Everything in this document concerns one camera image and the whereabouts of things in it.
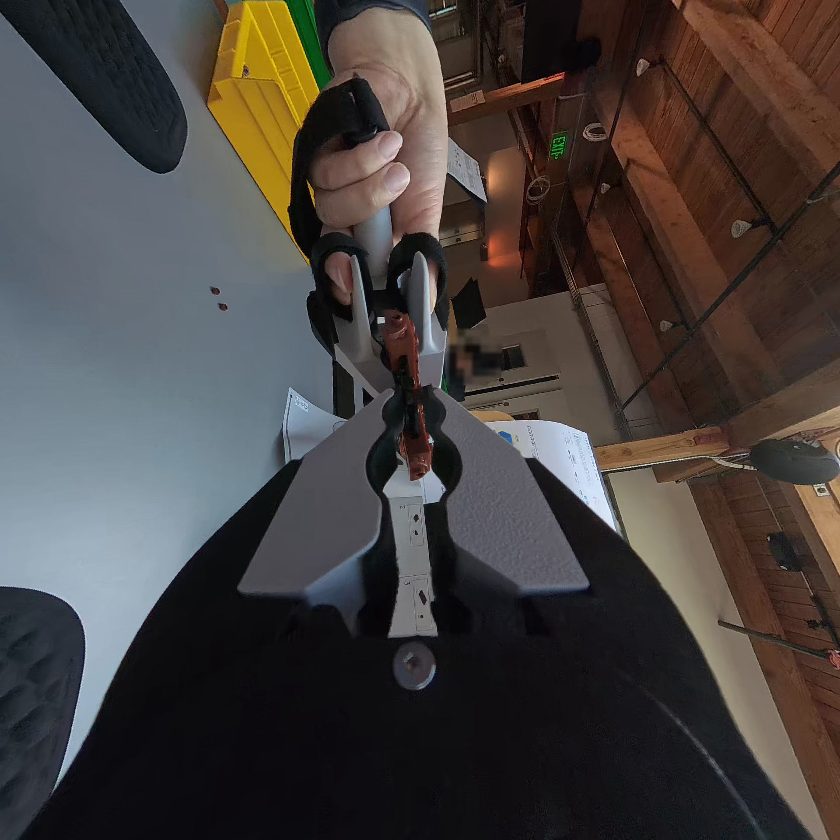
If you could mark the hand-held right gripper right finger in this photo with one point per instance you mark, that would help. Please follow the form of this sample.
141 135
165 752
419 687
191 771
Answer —
505 512

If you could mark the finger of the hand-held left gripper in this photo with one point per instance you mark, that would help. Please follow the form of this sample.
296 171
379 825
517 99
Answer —
359 328
423 328

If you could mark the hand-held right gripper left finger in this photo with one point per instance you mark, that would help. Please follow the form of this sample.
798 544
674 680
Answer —
321 518

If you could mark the reddish-brown toy brick assembly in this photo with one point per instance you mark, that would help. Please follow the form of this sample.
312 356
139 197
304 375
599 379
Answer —
401 348

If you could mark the person's left forearm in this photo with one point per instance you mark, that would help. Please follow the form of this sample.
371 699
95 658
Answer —
374 13

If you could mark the grey desk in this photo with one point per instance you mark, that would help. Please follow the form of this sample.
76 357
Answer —
131 394

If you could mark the person's left hand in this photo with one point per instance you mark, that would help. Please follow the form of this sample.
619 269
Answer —
407 98

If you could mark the printed instruction sheet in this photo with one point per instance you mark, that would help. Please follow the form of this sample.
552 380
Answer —
564 459

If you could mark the yellow plastic bin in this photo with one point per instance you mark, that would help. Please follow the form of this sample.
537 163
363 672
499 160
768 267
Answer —
262 79

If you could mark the green exit sign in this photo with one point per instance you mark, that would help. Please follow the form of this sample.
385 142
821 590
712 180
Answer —
559 145

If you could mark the green plastic bin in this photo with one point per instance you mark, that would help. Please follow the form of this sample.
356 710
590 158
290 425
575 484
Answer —
308 33

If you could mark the black dome lamp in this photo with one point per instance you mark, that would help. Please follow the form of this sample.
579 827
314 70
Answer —
794 461

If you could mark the black metal rod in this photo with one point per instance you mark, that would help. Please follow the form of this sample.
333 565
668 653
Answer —
774 638

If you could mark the black mat upper left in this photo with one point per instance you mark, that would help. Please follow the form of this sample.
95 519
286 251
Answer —
98 72

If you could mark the white wall notice paper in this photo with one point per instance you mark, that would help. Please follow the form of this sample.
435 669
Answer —
469 170

